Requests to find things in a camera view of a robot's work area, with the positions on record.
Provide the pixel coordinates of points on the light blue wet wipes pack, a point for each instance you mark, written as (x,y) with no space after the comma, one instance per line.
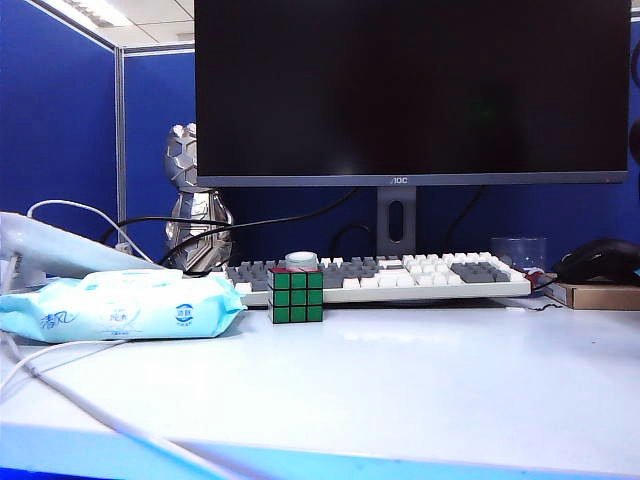
(115,310)

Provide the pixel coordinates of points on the white tape roll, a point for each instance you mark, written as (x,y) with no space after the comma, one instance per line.
(301,260)

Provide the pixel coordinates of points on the grey monitor stand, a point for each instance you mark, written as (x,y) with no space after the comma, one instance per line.
(383,235)

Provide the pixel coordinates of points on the Rubik's cube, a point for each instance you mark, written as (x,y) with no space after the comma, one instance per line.
(296,298)

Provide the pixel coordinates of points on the white and grey keyboard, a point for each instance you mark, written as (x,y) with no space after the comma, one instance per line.
(385,295)

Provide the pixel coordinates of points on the silver robot figurine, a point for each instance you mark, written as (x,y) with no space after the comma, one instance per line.
(184,155)

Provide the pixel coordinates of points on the black AOC computer monitor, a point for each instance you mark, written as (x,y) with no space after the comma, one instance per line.
(410,90)

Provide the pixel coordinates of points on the clear glass cup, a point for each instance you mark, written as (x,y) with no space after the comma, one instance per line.
(517,252)

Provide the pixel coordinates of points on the small red object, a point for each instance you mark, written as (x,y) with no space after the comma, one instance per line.
(534,277)

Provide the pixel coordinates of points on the black computer mouse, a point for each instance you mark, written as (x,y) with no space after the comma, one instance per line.
(595,260)

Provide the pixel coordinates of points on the brown cardboard box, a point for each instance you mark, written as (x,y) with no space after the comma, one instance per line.
(600,297)

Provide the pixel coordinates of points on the ceiling light panel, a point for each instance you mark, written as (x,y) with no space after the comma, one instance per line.
(77,10)

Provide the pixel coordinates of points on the aluminium partition post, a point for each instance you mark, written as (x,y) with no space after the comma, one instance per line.
(120,150)

